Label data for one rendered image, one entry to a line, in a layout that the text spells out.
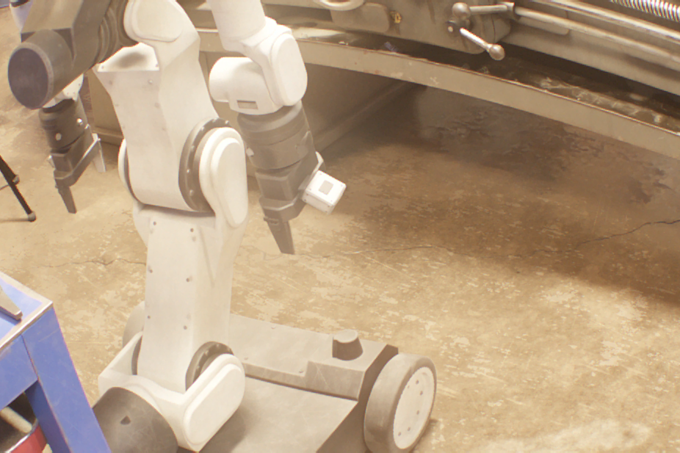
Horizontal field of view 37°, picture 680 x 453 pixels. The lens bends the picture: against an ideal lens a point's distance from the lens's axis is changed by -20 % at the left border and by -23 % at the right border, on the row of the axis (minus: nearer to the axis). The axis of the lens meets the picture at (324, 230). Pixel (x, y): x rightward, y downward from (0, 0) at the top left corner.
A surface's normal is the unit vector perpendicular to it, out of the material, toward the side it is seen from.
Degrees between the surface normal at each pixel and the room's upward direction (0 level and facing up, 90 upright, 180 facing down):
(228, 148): 90
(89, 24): 90
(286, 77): 90
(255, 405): 0
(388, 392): 31
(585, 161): 0
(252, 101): 101
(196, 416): 90
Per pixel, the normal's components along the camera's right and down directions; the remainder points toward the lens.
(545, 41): -0.60, 0.49
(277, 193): -0.43, 0.67
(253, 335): -0.14, -0.85
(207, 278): 0.87, 0.14
